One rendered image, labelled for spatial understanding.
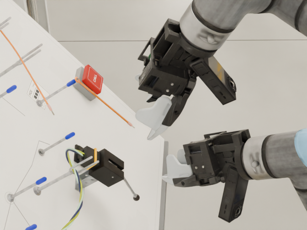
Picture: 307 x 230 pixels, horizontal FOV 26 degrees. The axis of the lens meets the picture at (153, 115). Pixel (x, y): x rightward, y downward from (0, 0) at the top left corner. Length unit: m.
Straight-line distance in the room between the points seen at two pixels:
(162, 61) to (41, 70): 0.41
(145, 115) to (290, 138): 0.24
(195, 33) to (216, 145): 0.28
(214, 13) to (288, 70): 2.33
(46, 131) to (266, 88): 1.97
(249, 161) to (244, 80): 2.06
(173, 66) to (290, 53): 2.36
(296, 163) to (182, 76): 0.23
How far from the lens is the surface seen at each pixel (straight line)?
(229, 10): 0.94
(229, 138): 1.18
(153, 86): 1.04
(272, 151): 1.10
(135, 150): 1.51
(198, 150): 1.20
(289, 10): 0.98
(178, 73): 1.03
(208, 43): 0.98
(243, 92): 3.11
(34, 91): 1.32
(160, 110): 1.07
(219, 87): 1.06
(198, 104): 3.02
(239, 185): 1.19
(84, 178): 1.30
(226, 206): 1.21
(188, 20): 0.98
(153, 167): 1.54
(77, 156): 1.32
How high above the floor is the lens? 2.03
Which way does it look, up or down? 43 degrees down
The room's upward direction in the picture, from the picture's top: straight up
